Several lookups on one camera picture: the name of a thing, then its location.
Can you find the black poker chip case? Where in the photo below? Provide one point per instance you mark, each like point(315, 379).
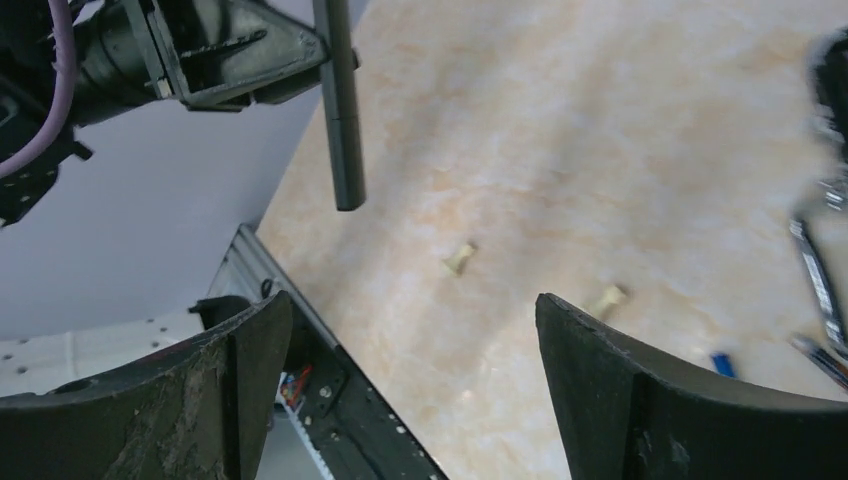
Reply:
point(827, 79)

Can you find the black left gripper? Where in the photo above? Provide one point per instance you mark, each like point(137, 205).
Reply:
point(211, 56)

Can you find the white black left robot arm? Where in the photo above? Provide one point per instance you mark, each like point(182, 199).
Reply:
point(61, 72)

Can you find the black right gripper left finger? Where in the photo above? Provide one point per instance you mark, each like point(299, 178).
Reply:
point(196, 410)

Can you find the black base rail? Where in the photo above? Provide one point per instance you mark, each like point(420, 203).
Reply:
point(335, 423)

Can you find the blue battery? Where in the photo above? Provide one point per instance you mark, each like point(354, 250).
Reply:
point(723, 364)

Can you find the cream chess pawn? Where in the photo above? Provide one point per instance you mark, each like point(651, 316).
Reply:
point(602, 307)
point(455, 263)

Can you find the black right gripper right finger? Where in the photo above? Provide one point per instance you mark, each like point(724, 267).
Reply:
point(627, 410)

